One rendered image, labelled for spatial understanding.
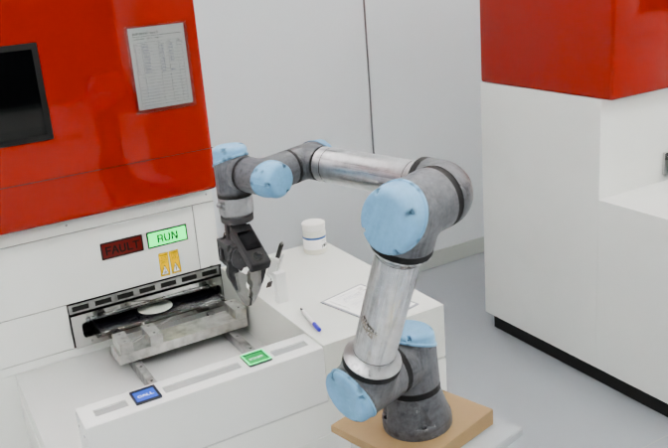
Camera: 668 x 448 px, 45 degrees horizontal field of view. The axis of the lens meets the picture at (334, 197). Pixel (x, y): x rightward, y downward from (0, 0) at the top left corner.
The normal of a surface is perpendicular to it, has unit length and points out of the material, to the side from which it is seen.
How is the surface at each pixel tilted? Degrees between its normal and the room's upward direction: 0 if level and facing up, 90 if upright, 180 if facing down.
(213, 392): 90
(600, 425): 0
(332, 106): 90
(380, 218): 85
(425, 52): 90
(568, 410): 0
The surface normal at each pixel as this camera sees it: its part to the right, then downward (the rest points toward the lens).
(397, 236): -0.68, 0.18
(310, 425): 0.50, 0.22
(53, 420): -0.07, -0.95
